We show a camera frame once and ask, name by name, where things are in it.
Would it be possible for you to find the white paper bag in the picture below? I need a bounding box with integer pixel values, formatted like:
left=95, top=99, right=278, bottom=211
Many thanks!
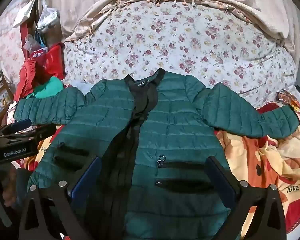
left=12, top=0, right=35, bottom=28

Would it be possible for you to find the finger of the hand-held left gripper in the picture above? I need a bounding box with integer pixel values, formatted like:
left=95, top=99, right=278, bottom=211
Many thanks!
left=0, top=119, right=33, bottom=137
left=0, top=124, right=57, bottom=145

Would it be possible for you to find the floral quilt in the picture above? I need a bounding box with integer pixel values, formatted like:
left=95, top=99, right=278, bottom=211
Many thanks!
left=62, top=0, right=298, bottom=108

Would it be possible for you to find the clear plastic bag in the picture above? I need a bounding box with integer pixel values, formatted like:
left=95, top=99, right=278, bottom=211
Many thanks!
left=36, top=0, right=59, bottom=29

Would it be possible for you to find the grey sweatshirt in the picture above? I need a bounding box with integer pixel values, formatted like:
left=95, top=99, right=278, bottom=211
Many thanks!
left=62, top=80, right=95, bottom=93

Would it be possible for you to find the red plastic bag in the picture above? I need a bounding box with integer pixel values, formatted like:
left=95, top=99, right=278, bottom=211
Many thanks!
left=37, top=42, right=67, bottom=83

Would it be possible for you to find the shiny snack packet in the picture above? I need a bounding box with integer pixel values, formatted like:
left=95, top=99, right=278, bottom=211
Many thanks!
left=276, top=91, right=300, bottom=110

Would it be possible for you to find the red jacket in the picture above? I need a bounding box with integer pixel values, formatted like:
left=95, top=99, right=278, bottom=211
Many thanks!
left=14, top=57, right=44, bottom=100

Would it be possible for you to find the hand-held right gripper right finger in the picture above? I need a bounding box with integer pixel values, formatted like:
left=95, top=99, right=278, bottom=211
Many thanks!
left=205, top=156, right=287, bottom=240

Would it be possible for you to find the bright green garment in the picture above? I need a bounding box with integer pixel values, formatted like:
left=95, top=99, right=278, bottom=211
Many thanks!
left=26, top=76, right=64, bottom=99

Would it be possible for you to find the dark green puffer jacket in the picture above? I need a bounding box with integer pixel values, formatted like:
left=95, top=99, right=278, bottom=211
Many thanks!
left=14, top=67, right=300, bottom=240

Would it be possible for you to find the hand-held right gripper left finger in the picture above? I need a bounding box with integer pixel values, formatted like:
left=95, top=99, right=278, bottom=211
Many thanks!
left=19, top=156, right=103, bottom=240

